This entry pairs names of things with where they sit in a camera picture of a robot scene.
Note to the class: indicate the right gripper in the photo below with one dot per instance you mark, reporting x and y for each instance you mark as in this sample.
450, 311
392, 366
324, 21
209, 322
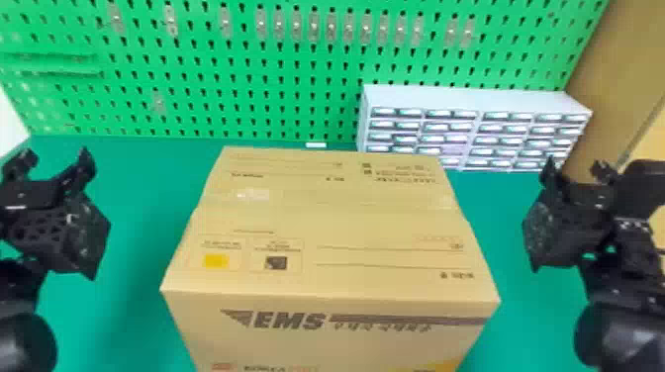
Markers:
595, 218

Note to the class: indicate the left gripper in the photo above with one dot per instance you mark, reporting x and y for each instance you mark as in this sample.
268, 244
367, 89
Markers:
36, 228

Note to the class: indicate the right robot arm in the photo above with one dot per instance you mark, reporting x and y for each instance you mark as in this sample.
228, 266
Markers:
623, 311

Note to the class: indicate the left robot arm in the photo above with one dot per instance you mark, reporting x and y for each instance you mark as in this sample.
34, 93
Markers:
18, 322

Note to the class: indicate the cardboard box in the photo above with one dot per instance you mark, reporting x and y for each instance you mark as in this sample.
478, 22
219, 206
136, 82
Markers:
332, 249

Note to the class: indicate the white panel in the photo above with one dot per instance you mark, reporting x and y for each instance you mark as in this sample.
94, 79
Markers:
10, 124

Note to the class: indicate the white drawer cabinet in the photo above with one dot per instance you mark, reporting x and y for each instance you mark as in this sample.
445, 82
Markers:
467, 132

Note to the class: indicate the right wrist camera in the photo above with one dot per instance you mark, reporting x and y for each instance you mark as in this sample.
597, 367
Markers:
641, 187

